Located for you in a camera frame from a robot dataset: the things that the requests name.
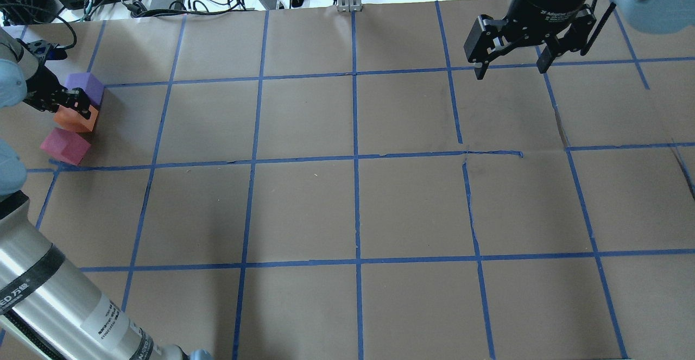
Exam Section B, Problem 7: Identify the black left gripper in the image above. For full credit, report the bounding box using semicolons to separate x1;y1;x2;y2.
21;39;92;119

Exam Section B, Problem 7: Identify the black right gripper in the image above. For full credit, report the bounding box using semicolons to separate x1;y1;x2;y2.
464;0;596;80

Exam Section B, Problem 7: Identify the orange foam block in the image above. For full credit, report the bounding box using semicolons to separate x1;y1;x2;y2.
54;105;99;133

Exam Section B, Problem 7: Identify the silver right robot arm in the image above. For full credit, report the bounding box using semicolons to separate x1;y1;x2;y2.
464;0;694;80

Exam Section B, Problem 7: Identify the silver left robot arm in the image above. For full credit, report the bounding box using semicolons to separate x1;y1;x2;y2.
1;31;212;359

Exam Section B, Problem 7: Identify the purple foam block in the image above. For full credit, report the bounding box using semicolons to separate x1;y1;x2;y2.
65;72;105;110

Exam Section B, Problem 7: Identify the pink foam block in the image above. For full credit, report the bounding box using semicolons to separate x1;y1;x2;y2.
40;128;91;166

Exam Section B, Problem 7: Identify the brown paper table cover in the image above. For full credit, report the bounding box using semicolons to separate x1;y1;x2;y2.
2;0;694;359

